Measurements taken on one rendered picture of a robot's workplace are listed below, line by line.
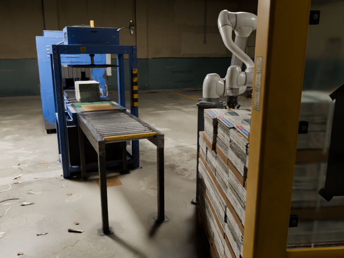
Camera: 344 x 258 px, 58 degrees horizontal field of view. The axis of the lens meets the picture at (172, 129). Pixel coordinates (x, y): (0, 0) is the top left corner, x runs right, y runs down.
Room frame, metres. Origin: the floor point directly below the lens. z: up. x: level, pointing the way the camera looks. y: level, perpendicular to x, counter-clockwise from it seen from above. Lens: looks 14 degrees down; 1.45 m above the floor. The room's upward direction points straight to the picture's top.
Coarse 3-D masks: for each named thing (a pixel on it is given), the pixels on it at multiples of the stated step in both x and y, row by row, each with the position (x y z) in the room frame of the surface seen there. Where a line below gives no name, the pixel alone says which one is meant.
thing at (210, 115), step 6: (204, 114) 2.19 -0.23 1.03; (210, 114) 2.02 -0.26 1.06; (216, 114) 2.02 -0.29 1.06; (222, 114) 2.02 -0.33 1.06; (228, 114) 2.02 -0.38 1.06; (210, 120) 1.98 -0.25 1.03; (216, 120) 1.93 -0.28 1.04; (204, 126) 2.21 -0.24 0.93; (210, 126) 2.02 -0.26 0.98; (216, 126) 1.94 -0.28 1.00; (204, 132) 2.20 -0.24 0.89; (210, 132) 2.01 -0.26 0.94; (216, 132) 1.94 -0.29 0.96; (210, 138) 2.01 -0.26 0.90; (216, 138) 1.94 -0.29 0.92
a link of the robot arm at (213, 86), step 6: (210, 78) 2.82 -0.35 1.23; (216, 78) 2.82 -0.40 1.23; (222, 78) 2.89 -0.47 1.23; (204, 84) 2.85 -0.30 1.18; (210, 84) 2.81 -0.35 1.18; (216, 84) 2.81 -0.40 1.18; (222, 84) 2.82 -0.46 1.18; (204, 90) 2.85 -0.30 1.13; (210, 90) 2.81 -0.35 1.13; (216, 90) 2.81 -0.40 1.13; (222, 90) 2.82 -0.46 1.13; (204, 96) 2.85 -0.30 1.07; (210, 96) 2.81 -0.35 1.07; (216, 96) 2.82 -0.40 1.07
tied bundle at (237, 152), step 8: (232, 128) 1.63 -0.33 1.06; (232, 136) 1.58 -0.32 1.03; (240, 136) 1.46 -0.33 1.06; (232, 144) 1.59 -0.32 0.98; (240, 144) 1.44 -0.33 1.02; (232, 152) 1.56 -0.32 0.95; (240, 152) 1.45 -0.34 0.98; (232, 160) 1.55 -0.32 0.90; (240, 160) 1.43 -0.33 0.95; (240, 168) 1.42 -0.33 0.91
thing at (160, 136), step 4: (124, 112) 3.49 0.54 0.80; (132, 116) 3.26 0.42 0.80; (140, 120) 3.05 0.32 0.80; (144, 124) 2.86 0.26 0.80; (148, 124) 2.86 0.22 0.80; (148, 128) 2.72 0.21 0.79; (152, 128) 2.69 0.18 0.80; (156, 132) 2.56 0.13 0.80; (160, 132) 2.56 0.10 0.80; (156, 136) 2.54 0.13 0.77; (160, 136) 2.50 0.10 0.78; (152, 140) 2.64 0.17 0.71; (156, 140) 2.55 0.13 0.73; (160, 140) 2.50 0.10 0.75; (156, 144) 2.55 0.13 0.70; (160, 144) 2.50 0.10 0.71
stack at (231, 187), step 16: (208, 160) 2.14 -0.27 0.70; (208, 176) 2.10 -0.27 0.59; (224, 176) 1.72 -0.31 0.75; (208, 192) 2.12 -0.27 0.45; (224, 192) 1.69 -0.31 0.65; (240, 192) 1.42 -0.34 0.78; (208, 208) 2.08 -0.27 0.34; (224, 208) 1.66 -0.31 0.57; (240, 208) 1.40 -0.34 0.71; (208, 224) 2.06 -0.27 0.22; (224, 224) 1.66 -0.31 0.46; (208, 240) 2.04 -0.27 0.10; (224, 240) 1.65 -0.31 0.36; (240, 240) 1.37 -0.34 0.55; (224, 256) 1.61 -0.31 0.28; (240, 256) 1.36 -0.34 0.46
